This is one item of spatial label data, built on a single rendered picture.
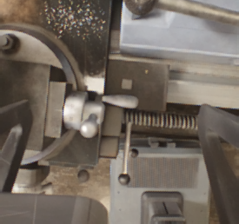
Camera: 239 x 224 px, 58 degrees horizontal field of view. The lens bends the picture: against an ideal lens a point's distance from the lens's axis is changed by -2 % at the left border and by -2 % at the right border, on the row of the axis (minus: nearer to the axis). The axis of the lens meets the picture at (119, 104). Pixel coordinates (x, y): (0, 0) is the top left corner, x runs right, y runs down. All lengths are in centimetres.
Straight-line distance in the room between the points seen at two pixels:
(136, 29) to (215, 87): 23
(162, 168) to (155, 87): 75
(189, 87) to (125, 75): 14
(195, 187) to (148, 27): 99
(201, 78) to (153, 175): 74
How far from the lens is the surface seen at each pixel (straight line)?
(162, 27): 36
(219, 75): 54
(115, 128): 53
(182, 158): 116
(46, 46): 40
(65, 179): 148
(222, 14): 28
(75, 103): 30
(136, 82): 45
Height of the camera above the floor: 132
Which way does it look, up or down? 86 degrees down
